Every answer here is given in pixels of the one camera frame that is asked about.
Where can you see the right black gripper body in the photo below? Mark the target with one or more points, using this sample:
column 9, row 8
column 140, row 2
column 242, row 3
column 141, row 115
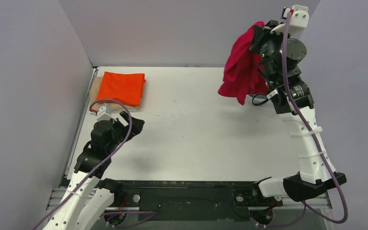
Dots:
column 259, row 36

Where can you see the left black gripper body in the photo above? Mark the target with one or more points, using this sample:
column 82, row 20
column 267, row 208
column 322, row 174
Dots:
column 128, row 124

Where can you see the red t shirt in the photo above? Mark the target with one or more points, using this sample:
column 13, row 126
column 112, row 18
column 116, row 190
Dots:
column 240, row 75

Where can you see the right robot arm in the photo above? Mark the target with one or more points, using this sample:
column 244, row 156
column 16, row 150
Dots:
column 293, row 102

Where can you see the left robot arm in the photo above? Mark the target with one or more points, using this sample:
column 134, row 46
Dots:
column 88, row 195

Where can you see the folded beige t shirt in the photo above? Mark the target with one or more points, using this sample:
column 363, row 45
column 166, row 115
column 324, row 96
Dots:
column 93, row 97

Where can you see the folded orange t shirt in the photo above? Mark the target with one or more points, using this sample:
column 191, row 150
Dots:
column 125, row 88

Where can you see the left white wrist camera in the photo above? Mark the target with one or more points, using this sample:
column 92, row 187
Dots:
column 104, row 112

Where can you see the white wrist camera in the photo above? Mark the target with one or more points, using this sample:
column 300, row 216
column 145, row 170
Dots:
column 299, row 18
column 104, row 112

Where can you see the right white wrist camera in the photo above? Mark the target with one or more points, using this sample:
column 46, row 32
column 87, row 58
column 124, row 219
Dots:
column 299, row 18

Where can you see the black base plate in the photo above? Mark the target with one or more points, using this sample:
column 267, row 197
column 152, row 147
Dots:
column 188, row 201

